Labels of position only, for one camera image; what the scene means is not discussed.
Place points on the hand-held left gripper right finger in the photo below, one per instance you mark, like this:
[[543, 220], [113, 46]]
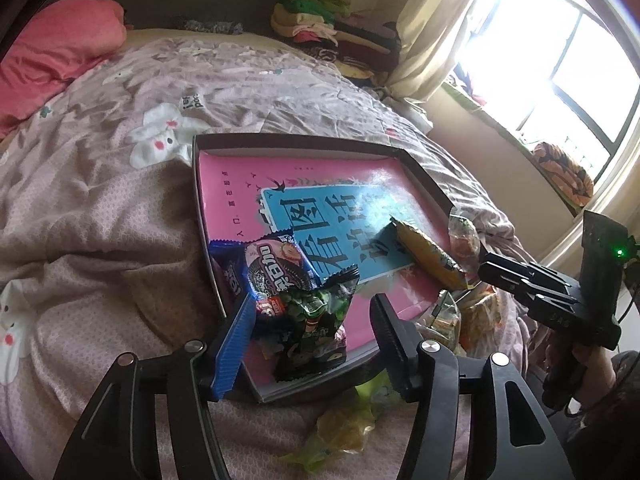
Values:
[[395, 345]]

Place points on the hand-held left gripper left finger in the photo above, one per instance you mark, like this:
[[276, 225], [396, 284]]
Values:
[[232, 352]]

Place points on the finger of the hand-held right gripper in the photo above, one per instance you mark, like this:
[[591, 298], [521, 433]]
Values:
[[507, 285], [530, 272]]

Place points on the small beige cake packet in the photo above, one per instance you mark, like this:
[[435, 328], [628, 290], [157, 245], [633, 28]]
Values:
[[482, 317]]

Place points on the clear bag of sweets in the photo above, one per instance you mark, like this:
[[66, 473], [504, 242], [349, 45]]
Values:
[[442, 320]]

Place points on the orange-ended snack packet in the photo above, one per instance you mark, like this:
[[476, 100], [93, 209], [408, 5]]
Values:
[[462, 237]]

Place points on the blue chocolate bar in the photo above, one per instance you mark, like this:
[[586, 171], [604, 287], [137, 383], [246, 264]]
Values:
[[227, 272]]

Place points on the green pea snack packet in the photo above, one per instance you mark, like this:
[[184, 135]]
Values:
[[310, 330]]

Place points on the long yellow snack packet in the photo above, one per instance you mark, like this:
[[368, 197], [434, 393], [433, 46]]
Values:
[[430, 255]]

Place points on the shallow grey cardboard tray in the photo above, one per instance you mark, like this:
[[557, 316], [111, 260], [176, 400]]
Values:
[[300, 141]]

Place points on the person's right forearm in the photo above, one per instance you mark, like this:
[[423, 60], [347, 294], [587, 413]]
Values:
[[615, 430]]

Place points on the person's right hand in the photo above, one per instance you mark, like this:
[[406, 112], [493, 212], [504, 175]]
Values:
[[597, 372]]

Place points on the orange patterned cloth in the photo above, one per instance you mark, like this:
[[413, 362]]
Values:
[[565, 172]]

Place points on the pink and blue book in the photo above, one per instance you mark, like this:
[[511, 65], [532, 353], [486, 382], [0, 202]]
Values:
[[240, 195]]

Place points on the lilac floral blanket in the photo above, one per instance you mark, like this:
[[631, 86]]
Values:
[[100, 210]]

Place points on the clothes on windowsill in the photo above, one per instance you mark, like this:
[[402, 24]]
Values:
[[467, 87]]

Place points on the window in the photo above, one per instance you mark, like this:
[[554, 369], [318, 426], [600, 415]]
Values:
[[560, 60]]

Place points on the cream curtain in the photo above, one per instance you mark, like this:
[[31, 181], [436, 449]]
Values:
[[430, 35]]

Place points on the pile of folded clothes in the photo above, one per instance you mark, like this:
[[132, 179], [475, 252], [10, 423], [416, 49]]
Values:
[[340, 30]]

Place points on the dark patterned pillow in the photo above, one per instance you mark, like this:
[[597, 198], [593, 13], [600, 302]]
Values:
[[210, 26]]

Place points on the pink quilt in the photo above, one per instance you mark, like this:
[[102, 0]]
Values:
[[50, 50]]

